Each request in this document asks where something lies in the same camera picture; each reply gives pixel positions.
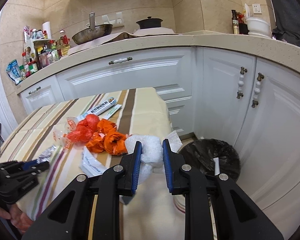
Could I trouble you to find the silver foil wrapper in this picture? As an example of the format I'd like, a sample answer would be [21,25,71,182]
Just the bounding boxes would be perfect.
[36,145,57,164]

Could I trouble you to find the clear orange printed wrapper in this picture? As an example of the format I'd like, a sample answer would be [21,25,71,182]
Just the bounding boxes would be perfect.
[52,117,78,148]

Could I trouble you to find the white squeezed tube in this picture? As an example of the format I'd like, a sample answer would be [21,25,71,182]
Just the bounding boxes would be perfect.
[79,146,107,178]

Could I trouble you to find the red plastic bag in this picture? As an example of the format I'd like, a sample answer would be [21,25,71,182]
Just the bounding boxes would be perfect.
[66,114,100,143]

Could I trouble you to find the orange plastic bag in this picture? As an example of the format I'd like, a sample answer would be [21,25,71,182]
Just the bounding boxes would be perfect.
[85,119,128,156]

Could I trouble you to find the blue white toothpaste tube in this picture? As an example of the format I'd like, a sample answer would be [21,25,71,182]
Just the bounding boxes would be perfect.
[76,97,117,121]

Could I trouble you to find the green white small tube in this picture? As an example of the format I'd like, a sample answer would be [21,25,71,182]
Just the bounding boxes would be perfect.
[102,104,122,120]

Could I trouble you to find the white tissue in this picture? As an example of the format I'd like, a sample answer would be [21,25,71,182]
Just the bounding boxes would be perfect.
[124,130,184,185]

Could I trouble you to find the black trash bin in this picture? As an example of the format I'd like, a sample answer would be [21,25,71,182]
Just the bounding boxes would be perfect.
[179,139,241,181]

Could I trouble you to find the person's left hand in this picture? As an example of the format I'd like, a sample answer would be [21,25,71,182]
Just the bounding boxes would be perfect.
[0,204,34,235]

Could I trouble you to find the striped tablecloth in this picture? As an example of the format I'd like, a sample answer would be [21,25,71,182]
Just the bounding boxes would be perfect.
[0,87,218,240]

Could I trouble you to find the blue white snack bag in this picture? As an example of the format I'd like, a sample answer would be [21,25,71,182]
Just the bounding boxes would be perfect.
[6,59,22,85]

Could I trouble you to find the white spice rack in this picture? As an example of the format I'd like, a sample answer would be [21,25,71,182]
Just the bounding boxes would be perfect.
[24,39,55,69]

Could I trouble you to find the white paper towel roll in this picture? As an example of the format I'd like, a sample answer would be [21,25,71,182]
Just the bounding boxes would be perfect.
[42,21,52,39]

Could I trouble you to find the steel wok pan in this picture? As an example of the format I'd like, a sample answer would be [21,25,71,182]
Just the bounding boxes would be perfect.
[72,12,113,45]

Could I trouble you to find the beige stove cover cloth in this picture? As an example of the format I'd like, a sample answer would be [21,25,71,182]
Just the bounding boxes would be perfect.
[68,27,176,56]

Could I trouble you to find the black lidded pot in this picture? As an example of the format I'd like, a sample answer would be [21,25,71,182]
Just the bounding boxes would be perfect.
[136,16,163,29]

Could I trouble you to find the dark oil bottle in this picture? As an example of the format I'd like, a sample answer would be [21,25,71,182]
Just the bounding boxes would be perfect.
[231,9,239,34]

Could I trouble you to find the white stacked bowls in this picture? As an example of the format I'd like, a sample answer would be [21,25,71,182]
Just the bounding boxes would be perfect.
[247,17,271,38]

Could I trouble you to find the drawer handle left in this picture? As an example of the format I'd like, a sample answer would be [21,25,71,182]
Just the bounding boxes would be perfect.
[28,86,41,95]

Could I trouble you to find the drawer handle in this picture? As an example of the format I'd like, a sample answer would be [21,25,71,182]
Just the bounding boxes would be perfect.
[28,86,41,95]
[108,57,133,65]

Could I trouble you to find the cabinet door handle right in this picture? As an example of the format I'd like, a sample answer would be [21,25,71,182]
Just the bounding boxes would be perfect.
[251,73,264,108]

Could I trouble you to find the cabinet door handle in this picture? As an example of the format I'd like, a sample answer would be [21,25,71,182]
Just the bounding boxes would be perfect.
[251,73,264,108]
[236,67,248,100]

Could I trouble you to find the drawer handle centre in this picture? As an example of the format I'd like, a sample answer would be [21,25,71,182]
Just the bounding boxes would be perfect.
[108,57,133,65]

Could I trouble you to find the cabinet door handle left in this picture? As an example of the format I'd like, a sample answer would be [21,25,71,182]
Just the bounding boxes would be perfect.
[236,67,248,100]

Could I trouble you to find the white wall socket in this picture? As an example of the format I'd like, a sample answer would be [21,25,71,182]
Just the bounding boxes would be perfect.
[252,4,262,14]

